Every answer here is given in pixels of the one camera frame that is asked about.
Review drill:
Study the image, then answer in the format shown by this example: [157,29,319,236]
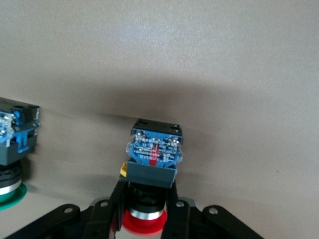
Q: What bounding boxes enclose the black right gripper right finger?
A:
[161,178,198,239]

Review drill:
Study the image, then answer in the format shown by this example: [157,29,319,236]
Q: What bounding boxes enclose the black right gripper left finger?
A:
[86,179,128,239]

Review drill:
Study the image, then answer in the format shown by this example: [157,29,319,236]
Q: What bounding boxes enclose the red push button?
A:
[118,119,185,237]

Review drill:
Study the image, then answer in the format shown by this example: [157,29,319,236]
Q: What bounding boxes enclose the green push button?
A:
[0,96,41,212]

